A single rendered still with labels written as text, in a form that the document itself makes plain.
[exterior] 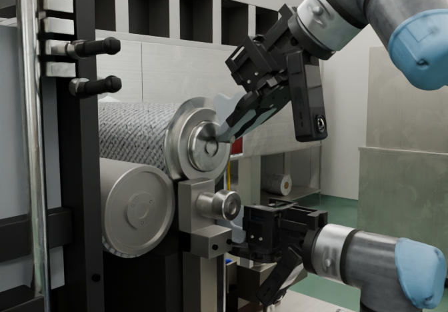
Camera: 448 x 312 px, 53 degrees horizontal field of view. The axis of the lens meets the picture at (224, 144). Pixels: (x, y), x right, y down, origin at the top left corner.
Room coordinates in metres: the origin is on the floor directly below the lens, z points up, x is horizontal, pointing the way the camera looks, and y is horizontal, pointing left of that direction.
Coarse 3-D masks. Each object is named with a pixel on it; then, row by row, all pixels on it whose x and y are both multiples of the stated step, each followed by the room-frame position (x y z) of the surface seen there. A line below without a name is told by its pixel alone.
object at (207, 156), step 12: (192, 132) 0.65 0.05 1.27; (204, 132) 0.65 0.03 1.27; (216, 132) 0.67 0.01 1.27; (192, 144) 0.64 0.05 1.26; (204, 144) 0.66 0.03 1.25; (216, 144) 0.68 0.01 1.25; (192, 156) 0.64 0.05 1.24; (204, 156) 0.65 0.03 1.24; (216, 156) 0.67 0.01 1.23; (204, 168) 0.65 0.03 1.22; (216, 168) 0.68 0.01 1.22
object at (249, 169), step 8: (240, 160) 1.61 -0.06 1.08; (248, 160) 1.59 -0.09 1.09; (256, 160) 1.60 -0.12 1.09; (240, 168) 1.61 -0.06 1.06; (248, 168) 1.59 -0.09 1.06; (256, 168) 1.60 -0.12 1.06; (240, 176) 1.61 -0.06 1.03; (248, 176) 1.59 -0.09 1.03; (256, 176) 1.60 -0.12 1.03; (240, 184) 1.61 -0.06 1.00; (248, 184) 1.59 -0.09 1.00; (256, 184) 1.60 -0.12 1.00; (240, 192) 1.61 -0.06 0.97; (248, 192) 1.59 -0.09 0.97; (256, 192) 1.60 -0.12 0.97; (248, 200) 1.59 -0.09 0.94; (256, 200) 1.60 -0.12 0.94
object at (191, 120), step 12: (204, 108) 0.67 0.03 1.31; (192, 120) 0.65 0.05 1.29; (204, 120) 0.67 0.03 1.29; (216, 120) 0.69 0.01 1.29; (180, 132) 0.63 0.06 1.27; (180, 144) 0.63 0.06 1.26; (228, 144) 0.71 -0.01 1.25; (180, 156) 0.63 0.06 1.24; (228, 156) 0.71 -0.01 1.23; (180, 168) 0.64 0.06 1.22; (192, 168) 0.65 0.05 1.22
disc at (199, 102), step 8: (184, 104) 0.65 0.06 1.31; (192, 104) 0.66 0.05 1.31; (200, 104) 0.68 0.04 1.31; (208, 104) 0.69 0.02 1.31; (176, 112) 0.64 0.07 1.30; (184, 112) 0.65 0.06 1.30; (176, 120) 0.64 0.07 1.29; (168, 128) 0.63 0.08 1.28; (176, 128) 0.64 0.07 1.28; (168, 136) 0.63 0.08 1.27; (168, 144) 0.63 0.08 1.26; (168, 152) 0.63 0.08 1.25; (168, 160) 0.63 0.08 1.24; (168, 168) 0.63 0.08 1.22; (176, 168) 0.64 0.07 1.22; (224, 168) 0.72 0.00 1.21; (176, 176) 0.64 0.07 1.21; (176, 184) 0.64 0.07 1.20
